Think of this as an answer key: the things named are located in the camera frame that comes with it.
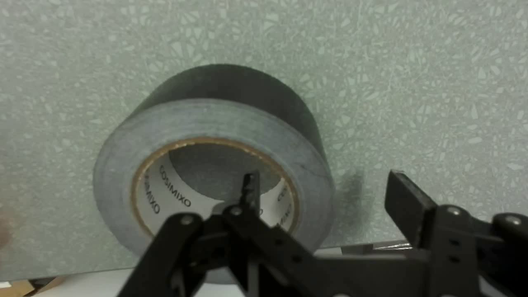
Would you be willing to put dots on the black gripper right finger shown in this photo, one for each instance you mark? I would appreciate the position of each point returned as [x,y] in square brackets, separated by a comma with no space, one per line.
[467,256]

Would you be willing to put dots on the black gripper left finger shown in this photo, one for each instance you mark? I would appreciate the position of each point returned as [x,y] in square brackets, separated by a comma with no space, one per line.
[264,261]

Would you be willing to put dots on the black masking tape roll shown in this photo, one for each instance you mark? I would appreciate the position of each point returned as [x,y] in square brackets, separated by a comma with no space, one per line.
[188,143]

